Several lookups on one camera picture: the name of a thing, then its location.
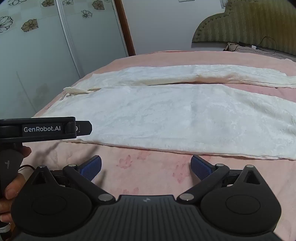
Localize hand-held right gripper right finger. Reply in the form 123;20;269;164
177;155;263;206

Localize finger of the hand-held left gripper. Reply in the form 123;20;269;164
75;121;93;138

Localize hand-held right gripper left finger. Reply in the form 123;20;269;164
31;155;116;206

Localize white pants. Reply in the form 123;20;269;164
35;65;296;161

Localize person's left hand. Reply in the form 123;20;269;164
0;146;32;224

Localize pink bed cover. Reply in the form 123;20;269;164
22;50;296;234

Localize beige pillow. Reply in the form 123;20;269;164
223;42;244;52

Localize olive padded headboard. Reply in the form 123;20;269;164
191;0;296;57

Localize dark gripper cable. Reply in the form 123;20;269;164
20;164;36;173

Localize brown wooden door frame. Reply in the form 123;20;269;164
114;0;136;57

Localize thin black charger cable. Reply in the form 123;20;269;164
238;36;296;58

